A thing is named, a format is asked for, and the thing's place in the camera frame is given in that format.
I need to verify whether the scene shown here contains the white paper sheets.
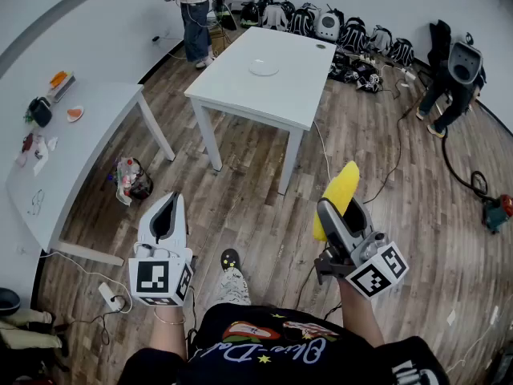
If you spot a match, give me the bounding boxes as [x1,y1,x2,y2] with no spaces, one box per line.
[32,136,59,176]

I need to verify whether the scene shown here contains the pile of black gear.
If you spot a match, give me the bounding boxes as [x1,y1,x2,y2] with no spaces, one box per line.
[327,51,385,95]

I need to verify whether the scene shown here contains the thin bracelet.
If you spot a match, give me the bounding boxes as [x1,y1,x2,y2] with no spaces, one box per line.
[152,308,187,326]

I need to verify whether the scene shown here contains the white plate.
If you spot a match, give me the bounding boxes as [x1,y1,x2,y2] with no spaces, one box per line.
[248,57,281,77]

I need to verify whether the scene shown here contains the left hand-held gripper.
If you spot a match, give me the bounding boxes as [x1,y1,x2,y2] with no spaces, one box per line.
[127,192,198,308]

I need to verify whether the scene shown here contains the yellow banana-shaped object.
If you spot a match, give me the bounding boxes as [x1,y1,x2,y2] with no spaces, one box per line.
[312,160,361,242]

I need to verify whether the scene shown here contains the black vacuum hose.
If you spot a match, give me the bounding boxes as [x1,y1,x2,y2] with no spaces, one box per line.
[440,126,500,202]

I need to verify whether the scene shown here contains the teal and red vacuum cleaner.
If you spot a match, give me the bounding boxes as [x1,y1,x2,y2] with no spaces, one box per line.
[482,193,513,235]

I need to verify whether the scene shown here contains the person's right forearm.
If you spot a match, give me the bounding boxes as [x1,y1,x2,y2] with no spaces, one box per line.
[337,278,386,349]

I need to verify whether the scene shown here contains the white pod backpack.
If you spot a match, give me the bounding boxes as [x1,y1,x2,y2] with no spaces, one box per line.
[314,10,342,42]

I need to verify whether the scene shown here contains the person's black printed t-shirt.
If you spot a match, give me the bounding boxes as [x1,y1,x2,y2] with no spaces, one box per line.
[119,302,450,385]

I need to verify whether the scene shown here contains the long white table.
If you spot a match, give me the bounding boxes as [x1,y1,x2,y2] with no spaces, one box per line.
[5,79,177,267]

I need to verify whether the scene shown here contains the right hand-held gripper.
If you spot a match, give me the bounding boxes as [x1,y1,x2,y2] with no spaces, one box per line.
[314,197,410,299]

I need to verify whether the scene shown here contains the full trash bag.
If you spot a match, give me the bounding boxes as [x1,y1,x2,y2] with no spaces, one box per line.
[107,156,155,208]

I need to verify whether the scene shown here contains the grey tray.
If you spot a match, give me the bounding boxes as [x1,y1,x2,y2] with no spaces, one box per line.
[50,72,78,104]

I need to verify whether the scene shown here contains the row of black backpacks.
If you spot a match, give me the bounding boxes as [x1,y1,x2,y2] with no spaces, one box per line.
[239,0,416,68]

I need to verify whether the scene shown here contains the white cable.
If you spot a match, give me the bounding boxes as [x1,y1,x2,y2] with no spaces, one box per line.
[38,249,134,314]
[313,120,334,184]

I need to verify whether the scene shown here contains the white rectangular table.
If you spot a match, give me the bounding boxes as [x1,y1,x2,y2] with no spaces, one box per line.
[184,26,338,197]

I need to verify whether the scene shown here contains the orange slice dish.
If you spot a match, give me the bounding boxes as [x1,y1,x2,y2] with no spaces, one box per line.
[66,104,86,124]

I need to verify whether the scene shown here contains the person's patterned trouser leg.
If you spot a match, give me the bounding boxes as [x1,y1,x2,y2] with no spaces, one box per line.
[213,266,252,306]

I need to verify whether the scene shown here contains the person's left forearm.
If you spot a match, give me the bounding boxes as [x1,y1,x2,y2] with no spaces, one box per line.
[148,305,189,361]

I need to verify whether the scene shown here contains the black cable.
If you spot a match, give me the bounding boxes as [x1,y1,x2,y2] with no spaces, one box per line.
[362,77,422,205]

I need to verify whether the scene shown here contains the person's black shoe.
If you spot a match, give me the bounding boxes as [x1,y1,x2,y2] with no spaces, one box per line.
[220,248,242,273]

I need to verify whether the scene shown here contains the black pouch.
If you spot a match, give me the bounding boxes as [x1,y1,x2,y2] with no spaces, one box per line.
[28,96,54,129]

